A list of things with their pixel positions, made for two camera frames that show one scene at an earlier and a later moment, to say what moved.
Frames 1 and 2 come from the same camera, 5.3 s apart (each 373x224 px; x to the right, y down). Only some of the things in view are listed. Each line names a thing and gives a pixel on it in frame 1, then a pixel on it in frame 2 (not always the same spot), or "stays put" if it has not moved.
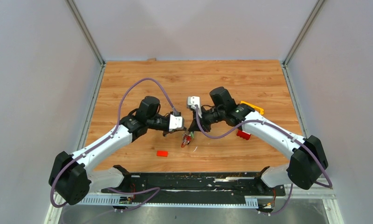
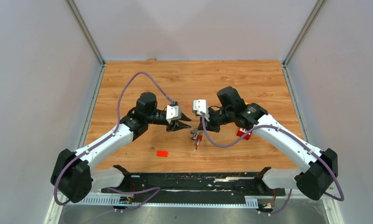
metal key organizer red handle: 186,137 -> 197,136
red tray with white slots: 243,134 stays put
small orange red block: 161,153 stays put
